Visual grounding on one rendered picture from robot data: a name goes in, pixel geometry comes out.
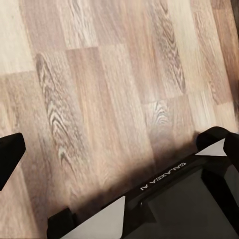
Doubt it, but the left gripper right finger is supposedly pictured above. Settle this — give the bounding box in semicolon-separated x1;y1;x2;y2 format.
223;132;239;173

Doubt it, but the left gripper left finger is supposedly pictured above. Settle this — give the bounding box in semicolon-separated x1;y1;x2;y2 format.
0;132;26;192

